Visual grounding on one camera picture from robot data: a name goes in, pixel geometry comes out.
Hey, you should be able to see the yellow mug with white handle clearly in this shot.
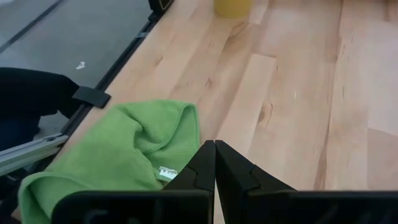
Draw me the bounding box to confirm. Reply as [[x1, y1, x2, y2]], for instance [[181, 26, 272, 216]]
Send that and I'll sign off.
[[213, 0, 255, 19]]

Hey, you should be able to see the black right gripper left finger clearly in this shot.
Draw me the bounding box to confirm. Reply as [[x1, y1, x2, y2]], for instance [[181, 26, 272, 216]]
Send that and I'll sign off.
[[51, 139, 216, 224]]

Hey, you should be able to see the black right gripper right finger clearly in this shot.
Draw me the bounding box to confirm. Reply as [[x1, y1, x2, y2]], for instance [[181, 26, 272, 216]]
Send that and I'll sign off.
[[215, 139, 398, 224]]

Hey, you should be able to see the silver aluminium bar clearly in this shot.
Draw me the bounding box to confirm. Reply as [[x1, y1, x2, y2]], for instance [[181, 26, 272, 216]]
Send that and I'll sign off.
[[0, 133, 70, 177]]

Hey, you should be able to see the green microfibre cloth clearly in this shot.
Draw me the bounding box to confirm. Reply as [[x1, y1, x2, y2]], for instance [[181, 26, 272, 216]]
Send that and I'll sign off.
[[17, 99, 201, 224]]

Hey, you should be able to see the black metal table frame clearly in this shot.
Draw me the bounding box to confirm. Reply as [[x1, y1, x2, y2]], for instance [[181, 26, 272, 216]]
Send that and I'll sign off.
[[60, 0, 175, 138]]

